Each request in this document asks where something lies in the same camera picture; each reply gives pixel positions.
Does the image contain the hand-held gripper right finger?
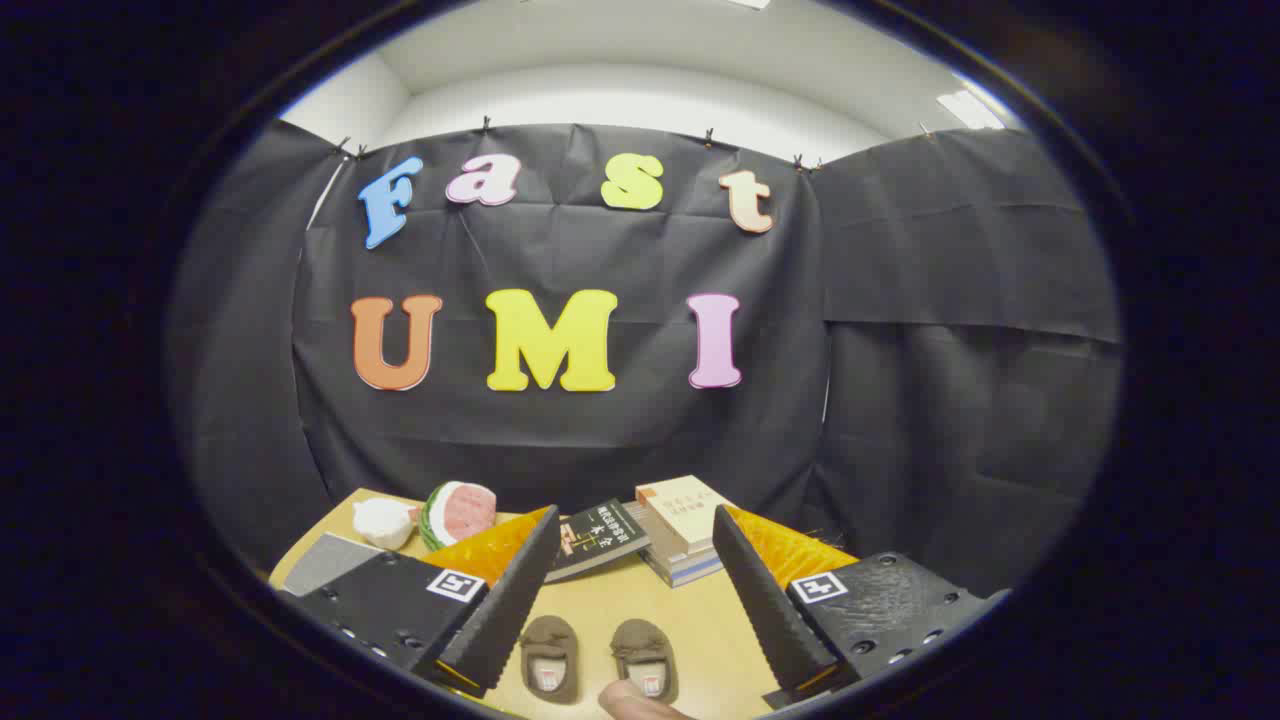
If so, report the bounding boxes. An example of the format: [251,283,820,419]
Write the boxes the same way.
[712,503,1011,706]

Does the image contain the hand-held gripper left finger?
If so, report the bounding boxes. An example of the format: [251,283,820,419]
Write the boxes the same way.
[290,505,561,699]

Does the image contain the brown fuzzy shoe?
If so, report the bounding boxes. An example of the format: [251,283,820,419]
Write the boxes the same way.
[610,618,681,704]
[518,615,581,705]

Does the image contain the grey fabric storage box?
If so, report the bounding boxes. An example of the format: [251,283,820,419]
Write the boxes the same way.
[280,532,386,598]

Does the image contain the blue cover book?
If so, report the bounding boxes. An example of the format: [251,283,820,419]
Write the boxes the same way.
[648,558,725,589]

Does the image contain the white cover book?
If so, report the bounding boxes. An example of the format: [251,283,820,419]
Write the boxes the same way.
[625,500,717,580]

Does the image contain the watermelon slice plush toy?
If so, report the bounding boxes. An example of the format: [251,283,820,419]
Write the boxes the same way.
[418,480,498,553]

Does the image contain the black cover book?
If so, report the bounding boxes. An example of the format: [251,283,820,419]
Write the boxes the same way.
[545,498,651,583]

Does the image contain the beige cover book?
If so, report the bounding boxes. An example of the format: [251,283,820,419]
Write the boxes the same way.
[635,474,736,561]

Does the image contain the white plush toy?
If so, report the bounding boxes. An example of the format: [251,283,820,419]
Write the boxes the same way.
[352,497,421,551]

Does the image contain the small ceiling light panel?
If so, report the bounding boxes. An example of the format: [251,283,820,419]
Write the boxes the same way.
[937,90,1006,131]

